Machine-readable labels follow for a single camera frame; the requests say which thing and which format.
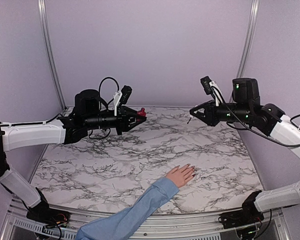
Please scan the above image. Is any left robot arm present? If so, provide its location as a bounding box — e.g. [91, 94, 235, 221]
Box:
[0, 86, 147, 223]

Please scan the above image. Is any mannequin hand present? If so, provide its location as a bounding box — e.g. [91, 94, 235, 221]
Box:
[165, 164, 196, 188]

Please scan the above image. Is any left aluminium frame post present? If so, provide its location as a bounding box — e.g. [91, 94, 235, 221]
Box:
[37, 0, 67, 110]

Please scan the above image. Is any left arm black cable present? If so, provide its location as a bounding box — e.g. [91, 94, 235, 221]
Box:
[98, 76, 121, 101]

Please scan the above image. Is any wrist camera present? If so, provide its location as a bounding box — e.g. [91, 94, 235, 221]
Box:
[200, 76, 225, 107]
[113, 85, 132, 116]

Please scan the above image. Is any right aluminium frame post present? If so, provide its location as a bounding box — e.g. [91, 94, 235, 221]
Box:
[236, 0, 260, 78]

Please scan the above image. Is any aluminium frame post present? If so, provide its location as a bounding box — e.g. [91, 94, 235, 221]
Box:
[236, 0, 260, 78]
[37, 0, 67, 110]

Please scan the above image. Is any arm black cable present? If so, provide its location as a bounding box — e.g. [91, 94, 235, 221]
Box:
[212, 86, 300, 148]
[98, 76, 121, 101]

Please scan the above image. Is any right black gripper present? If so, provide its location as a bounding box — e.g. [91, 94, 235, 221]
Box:
[190, 98, 252, 127]

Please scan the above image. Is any blue sleeved forearm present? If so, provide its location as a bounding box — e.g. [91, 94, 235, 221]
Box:
[75, 177, 179, 240]

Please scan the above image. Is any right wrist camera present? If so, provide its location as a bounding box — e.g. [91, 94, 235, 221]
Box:
[200, 76, 225, 107]

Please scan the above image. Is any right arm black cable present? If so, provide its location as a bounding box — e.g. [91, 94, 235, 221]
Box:
[212, 86, 300, 148]

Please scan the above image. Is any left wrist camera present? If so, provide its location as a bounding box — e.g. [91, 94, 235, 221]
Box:
[113, 85, 132, 116]

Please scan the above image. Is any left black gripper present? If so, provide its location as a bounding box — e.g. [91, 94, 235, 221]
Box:
[84, 106, 146, 135]

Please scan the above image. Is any red nail polish bottle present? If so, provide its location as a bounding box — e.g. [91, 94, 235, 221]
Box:
[137, 107, 147, 117]

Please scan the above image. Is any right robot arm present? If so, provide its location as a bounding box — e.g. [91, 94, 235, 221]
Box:
[189, 76, 300, 224]

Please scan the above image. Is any front aluminium rail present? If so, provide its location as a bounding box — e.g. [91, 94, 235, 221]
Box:
[0, 198, 291, 240]

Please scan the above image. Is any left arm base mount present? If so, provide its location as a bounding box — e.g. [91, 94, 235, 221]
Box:
[26, 209, 70, 228]

